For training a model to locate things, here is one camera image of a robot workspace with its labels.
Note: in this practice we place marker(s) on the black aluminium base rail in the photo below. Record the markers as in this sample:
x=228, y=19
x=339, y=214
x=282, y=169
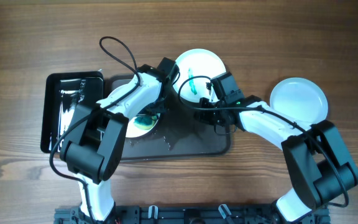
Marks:
x=248, y=214

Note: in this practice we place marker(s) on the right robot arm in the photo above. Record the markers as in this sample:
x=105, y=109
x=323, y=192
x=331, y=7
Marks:
x=321, y=168

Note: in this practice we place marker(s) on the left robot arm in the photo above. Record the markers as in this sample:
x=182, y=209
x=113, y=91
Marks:
x=93, y=144

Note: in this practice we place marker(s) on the green yellow sponge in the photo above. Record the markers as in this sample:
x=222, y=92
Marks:
x=145, y=122

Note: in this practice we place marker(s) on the dark brown serving tray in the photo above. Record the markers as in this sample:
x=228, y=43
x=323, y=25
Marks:
x=176, y=135

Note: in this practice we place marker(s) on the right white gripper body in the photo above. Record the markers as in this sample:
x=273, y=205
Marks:
x=212, y=116

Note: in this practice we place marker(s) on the white plate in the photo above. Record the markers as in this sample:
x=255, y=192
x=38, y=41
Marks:
x=194, y=63
x=301, y=99
x=131, y=107

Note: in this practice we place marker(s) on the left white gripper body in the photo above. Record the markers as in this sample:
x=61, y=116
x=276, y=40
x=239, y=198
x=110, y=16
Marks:
x=157, y=106

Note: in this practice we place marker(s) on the black rectangular water tray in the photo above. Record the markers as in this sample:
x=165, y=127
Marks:
x=63, y=92

